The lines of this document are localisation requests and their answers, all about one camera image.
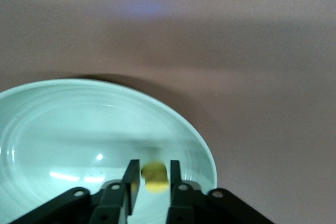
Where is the light green plastic plate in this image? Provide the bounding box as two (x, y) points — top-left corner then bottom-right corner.
(0, 78), (217, 224)

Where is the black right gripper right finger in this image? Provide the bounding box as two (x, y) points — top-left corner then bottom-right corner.
(165, 159), (276, 224)

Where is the yellow foam letter s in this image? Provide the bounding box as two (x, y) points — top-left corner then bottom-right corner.
(141, 163), (169, 194)

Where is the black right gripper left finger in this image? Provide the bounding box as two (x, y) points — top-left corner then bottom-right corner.
(7, 159), (141, 224)

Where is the brown table cover sheet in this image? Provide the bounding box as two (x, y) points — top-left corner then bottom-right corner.
(0, 0), (336, 224)

